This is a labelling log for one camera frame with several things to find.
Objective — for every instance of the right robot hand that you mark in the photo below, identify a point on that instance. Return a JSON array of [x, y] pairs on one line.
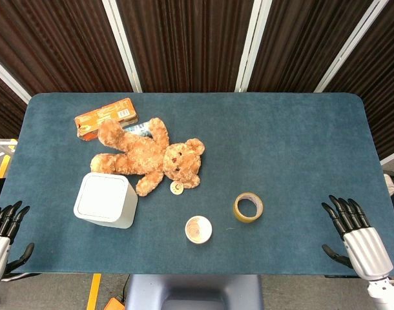
[[366, 248]]

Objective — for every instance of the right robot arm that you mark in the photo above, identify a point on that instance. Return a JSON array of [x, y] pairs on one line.
[[386, 290]]

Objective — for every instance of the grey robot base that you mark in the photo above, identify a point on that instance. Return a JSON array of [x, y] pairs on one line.
[[193, 292]]

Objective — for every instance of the white square container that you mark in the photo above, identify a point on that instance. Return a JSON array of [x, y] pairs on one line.
[[103, 201]]

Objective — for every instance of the yellow adhesive tape roll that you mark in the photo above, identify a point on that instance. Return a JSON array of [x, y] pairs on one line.
[[248, 207]]

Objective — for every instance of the orange device on floor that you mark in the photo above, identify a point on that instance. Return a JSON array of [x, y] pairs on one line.
[[114, 304]]

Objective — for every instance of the orange cardboard box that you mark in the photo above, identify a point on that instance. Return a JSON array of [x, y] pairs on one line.
[[101, 116]]

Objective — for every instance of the white round cup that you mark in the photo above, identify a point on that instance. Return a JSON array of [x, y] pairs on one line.
[[198, 230]]

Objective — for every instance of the blue felt table mat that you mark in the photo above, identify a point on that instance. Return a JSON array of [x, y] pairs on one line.
[[216, 161]]

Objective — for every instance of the brown teddy bear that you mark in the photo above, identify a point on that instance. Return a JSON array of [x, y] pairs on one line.
[[151, 155]]

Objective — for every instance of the blue printed packet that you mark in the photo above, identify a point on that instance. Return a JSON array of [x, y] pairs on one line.
[[139, 128]]

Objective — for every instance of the round paper hang tag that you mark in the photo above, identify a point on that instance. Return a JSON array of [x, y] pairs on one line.
[[177, 188]]

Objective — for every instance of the brown slatted partition screen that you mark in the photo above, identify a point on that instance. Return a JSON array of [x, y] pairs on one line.
[[197, 45]]

